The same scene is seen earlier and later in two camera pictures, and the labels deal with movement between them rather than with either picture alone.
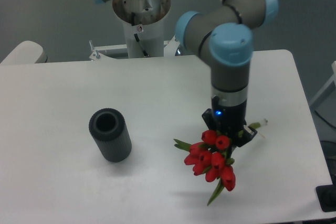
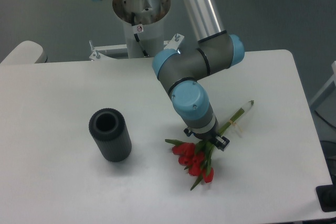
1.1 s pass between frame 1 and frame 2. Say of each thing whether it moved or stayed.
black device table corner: stayed
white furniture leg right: stayed
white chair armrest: stayed
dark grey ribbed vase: stayed
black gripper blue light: moved
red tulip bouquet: moved
